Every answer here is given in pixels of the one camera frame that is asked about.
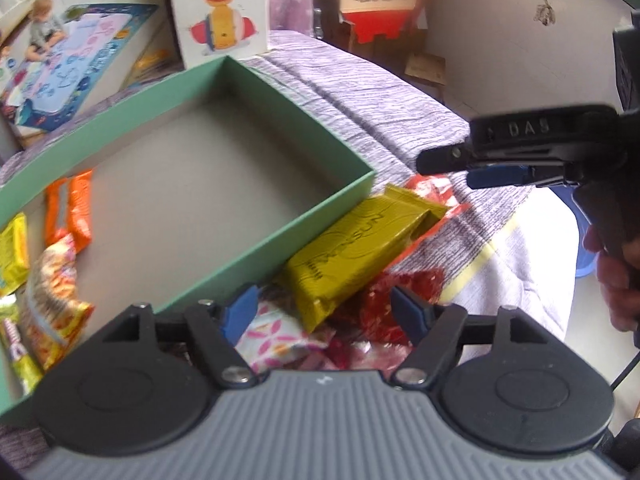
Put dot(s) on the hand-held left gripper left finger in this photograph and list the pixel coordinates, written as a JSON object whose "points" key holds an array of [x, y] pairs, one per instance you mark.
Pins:
{"points": [[239, 312]]}

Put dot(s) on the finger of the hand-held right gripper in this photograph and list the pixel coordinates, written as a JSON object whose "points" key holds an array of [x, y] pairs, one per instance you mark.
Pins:
{"points": [[442, 157], [497, 176]]}

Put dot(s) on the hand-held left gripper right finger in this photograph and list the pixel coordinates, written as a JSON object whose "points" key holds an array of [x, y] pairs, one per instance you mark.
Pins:
{"points": [[409, 312]]}

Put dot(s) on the plain red snack packet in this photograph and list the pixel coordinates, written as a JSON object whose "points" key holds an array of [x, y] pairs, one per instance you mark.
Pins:
{"points": [[377, 310]]}

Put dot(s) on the pink snack packet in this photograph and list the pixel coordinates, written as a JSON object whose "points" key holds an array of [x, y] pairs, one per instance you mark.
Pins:
{"points": [[280, 335]]}

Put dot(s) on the large yellow snack packet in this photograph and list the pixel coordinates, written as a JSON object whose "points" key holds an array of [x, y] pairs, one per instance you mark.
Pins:
{"points": [[350, 255]]}

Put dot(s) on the green cardboard box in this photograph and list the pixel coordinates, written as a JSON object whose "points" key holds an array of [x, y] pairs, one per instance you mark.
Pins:
{"points": [[175, 160]]}

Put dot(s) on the yellow-red crinkly snack packet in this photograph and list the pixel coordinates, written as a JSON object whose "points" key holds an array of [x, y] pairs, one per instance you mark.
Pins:
{"points": [[50, 300]]}

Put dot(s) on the orange silver-striped snack packet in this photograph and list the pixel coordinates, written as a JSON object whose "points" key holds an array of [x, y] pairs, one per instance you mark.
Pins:
{"points": [[80, 205]]}

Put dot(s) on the small green foil packet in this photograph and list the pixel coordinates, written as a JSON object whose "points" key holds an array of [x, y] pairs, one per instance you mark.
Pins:
{"points": [[15, 355]]}

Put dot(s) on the yellow-green snack packet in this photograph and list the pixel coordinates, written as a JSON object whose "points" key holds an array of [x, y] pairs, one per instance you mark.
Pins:
{"points": [[12, 255]]}

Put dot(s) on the person's right hand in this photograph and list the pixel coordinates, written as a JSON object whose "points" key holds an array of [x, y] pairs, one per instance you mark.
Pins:
{"points": [[617, 290]]}

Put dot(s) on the wooden stool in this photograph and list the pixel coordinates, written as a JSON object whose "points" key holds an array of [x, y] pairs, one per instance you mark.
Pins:
{"points": [[425, 70]]}

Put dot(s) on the blue plastic bin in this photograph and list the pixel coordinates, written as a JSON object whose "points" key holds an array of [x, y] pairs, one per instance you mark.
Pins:
{"points": [[585, 262]]}

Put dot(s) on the duck toy box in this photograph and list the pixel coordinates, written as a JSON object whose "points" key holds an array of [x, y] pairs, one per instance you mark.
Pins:
{"points": [[220, 15]]}

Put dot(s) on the doodle mat toy box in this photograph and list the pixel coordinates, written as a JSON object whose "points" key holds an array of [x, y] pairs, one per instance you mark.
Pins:
{"points": [[75, 60]]}

